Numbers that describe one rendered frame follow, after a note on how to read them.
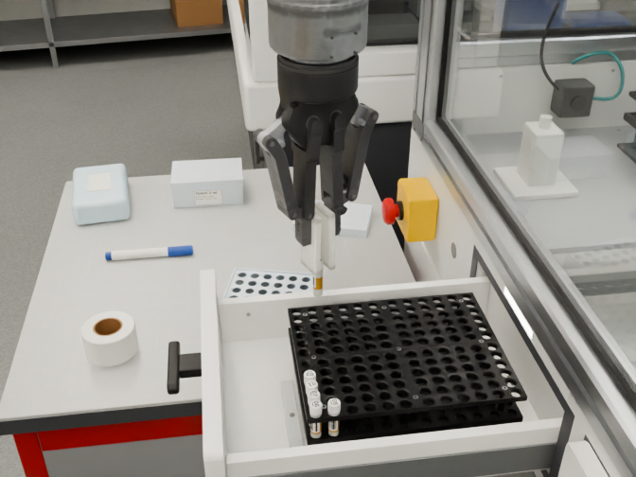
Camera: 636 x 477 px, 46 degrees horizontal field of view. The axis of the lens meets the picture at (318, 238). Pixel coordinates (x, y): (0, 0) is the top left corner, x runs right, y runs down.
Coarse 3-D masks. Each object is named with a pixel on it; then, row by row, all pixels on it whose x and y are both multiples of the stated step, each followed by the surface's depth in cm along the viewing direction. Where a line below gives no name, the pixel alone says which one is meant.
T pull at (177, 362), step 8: (168, 344) 80; (176, 344) 80; (168, 352) 79; (176, 352) 79; (200, 352) 79; (168, 360) 78; (176, 360) 78; (184, 360) 78; (192, 360) 78; (200, 360) 78; (168, 368) 77; (176, 368) 77; (184, 368) 77; (192, 368) 77; (200, 368) 77; (168, 376) 76; (176, 376) 76; (184, 376) 77; (192, 376) 77; (200, 376) 77; (168, 384) 75; (176, 384) 75; (168, 392) 75; (176, 392) 75
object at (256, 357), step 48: (384, 288) 91; (432, 288) 92; (480, 288) 93; (240, 336) 92; (288, 336) 93; (240, 384) 85; (528, 384) 83; (240, 432) 79; (432, 432) 72; (480, 432) 72; (528, 432) 72
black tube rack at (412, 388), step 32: (320, 320) 85; (352, 320) 85; (384, 320) 85; (416, 320) 85; (448, 320) 86; (480, 320) 86; (320, 352) 85; (352, 352) 80; (384, 352) 80; (416, 352) 80; (448, 352) 81; (480, 352) 81; (320, 384) 76; (352, 384) 76; (384, 384) 77; (416, 384) 76; (448, 384) 76; (480, 384) 77; (352, 416) 73; (384, 416) 77; (416, 416) 76; (448, 416) 77; (480, 416) 77; (512, 416) 77
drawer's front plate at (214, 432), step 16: (208, 272) 88; (208, 288) 86; (208, 304) 83; (208, 320) 81; (208, 336) 78; (208, 352) 76; (208, 368) 74; (208, 384) 72; (208, 400) 71; (208, 416) 69; (224, 416) 82; (208, 432) 67; (224, 432) 76; (208, 448) 66; (224, 448) 72; (208, 464) 65; (224, 464) 67
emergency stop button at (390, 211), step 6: (390, 198) 110; (384, 204) 110; (390, 204) 109; (396, 204) 110; (384, 210) 109; (390, 210) 109; (396, 210) 110; (384, 216) 110; (390, 216) 109; (396, 216) 110; (390, 222) 110
